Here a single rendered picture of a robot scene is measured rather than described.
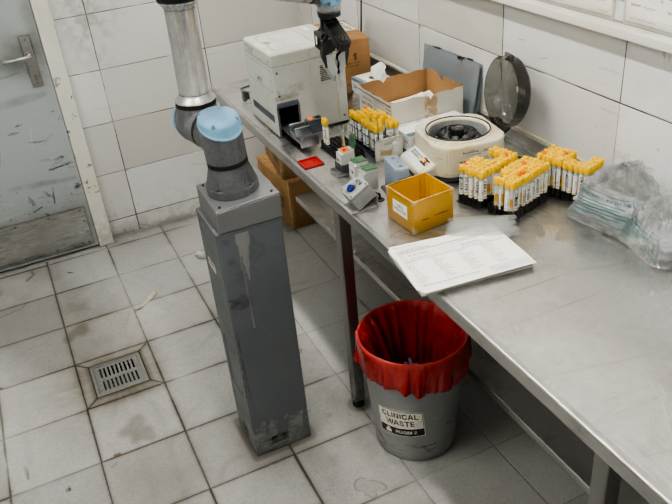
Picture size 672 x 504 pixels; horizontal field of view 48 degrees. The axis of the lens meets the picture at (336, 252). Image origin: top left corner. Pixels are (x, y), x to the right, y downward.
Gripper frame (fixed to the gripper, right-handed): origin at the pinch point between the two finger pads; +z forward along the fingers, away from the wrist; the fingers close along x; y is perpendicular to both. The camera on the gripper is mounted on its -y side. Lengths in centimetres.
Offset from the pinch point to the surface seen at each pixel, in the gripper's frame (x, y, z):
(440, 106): -35.4, -4.4, 16.5
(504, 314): 9, -101, 26
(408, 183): 1.8, -46.5, 17.8
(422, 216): 5, -60, 21
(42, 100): 81, 151, 33
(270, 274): 40, -29, 45
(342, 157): 7.2, -15.5, 19.9
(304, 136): 10.0, 7.8, 20.2
